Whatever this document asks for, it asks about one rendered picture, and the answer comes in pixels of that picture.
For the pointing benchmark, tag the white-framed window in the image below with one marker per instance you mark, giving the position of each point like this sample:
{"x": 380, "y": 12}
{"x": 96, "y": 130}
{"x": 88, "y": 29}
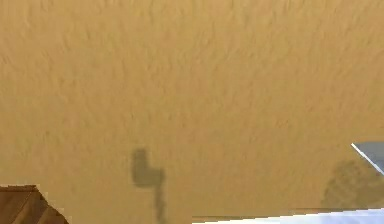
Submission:
{"x": 372, "y": 153}

